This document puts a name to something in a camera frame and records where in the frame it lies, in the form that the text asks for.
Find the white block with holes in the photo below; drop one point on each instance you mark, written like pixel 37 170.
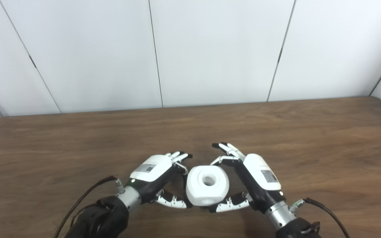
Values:
pixel 197 195

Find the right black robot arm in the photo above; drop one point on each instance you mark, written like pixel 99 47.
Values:
pixel 281 215

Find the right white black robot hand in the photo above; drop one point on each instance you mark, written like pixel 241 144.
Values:
pixel 263 175

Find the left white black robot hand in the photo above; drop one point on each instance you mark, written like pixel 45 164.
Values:
pixel 150 170

